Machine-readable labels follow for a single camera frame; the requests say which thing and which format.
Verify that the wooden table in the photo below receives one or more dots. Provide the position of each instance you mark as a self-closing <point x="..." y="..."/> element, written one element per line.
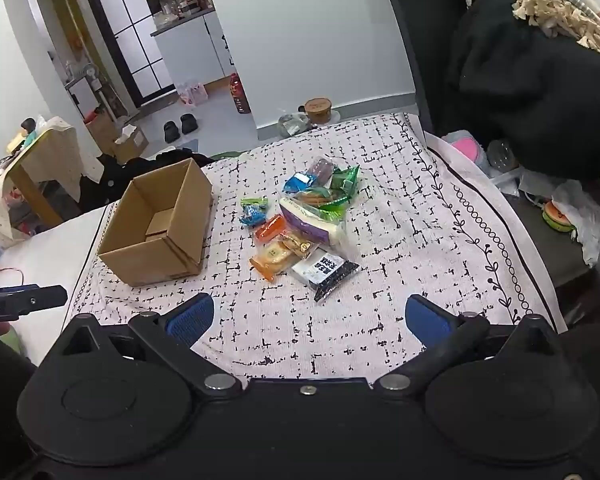
<point x="35" y="197"/>

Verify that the black white snack packet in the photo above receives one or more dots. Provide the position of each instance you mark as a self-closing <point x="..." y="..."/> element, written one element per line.
<point x="325" y="272"/>

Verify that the black white printed blanket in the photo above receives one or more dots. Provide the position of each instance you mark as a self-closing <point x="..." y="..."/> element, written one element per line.
<point x="380" y="260"/>

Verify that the grey plastic bag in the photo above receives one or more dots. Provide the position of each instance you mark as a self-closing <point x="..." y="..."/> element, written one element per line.
<point x="292" y="124"/>

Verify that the row of kitchen bottles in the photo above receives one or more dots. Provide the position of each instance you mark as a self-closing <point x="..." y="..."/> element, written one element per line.
<point x="180" y="5"/>

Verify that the small blue snack packet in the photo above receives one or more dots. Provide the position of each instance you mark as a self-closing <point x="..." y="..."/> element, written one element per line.
<point x="252" y="217"/>

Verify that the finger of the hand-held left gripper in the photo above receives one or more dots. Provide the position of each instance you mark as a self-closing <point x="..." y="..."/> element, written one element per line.
<point x="10" y="289"/>
<point x="35" y="301"/>

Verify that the large blue snack packet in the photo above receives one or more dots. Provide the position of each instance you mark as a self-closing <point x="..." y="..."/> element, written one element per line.
<point x="299" y="183"/>

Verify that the gold candy packet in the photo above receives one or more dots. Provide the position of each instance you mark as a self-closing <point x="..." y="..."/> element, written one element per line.
<point x="296" y="246"/>

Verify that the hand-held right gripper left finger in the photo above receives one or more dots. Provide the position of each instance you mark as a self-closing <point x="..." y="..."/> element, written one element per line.
<point x="190" y="317"/>

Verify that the green cartoon rug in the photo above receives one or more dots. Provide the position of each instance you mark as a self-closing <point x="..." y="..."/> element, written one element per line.
<point x="227" y="155"/>

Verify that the white standing fan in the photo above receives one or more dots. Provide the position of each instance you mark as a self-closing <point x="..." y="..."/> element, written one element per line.
<point x="91" y="72"/>

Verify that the white bread packet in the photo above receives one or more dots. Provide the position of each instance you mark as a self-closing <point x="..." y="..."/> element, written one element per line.
<point x="310" y="222"/>

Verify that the dark green snack packet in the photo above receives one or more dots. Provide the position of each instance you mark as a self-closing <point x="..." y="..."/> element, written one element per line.
<point x="345" y="180"/>

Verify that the black clothes pile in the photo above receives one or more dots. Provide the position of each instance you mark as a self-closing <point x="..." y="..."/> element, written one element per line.
<point x="105" y="180"/>

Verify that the beige fringed cloth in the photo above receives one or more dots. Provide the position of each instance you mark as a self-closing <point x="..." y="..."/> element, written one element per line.
<point x="545" y="5"/>

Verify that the white plastic bag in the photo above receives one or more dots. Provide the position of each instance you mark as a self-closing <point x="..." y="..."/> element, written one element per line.
<point x="587" y="230"/>

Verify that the orange snack packet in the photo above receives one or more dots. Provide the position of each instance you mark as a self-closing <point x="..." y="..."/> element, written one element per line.
<point x="272" y="259"/>

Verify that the clear plastic container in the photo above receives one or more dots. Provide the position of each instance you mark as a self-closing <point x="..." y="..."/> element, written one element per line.
<point x="502" y="157"/>

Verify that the black coat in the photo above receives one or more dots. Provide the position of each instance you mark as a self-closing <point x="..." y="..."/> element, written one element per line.
<point x="530" y="85"/>

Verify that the brown lidded bowl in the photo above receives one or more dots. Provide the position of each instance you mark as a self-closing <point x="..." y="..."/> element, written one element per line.
<point x="318" y="109"/>

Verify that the white kitchen cabinet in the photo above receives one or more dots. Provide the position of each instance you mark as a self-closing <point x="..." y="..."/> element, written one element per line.
<point x="190" y="50"/>

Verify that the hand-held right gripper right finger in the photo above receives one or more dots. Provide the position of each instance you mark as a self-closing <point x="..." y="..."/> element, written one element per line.
<point x="427" y="317"/>

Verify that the red oil bottle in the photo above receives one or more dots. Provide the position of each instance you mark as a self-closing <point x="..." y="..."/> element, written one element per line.
<point x="239" y="95"/>

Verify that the brown cardboard box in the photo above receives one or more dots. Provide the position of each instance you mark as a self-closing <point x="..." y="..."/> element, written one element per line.
<point x="130" y="265"/>

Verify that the pink plastic bag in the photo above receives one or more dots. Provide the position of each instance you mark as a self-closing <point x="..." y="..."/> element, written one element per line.
<point x="192" y="92"/>

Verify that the clear purple snack packet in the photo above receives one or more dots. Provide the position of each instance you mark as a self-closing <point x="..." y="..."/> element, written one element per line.
<point x="322" y="167"/>

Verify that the floor cardboard box with tissue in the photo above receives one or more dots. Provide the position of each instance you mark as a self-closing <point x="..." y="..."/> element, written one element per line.
<point x="130" y="147"/>

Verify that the burger toy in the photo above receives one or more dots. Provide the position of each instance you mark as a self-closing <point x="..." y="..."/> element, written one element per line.
<point x="557" y="217"/>

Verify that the clear cookie packet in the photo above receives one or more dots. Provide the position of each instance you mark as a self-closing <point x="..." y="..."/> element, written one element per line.
<point x="320" y="199"/>

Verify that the red gold snack packet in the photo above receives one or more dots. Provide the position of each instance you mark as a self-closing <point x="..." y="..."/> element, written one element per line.
<point x="270" y="229"/>

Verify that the black framed glass door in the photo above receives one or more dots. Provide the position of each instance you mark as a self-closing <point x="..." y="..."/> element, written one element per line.
<point x="130" y="35"/>

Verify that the small doll figure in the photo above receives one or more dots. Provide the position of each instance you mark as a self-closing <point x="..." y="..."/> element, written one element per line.
<point x="28" y="126"/>

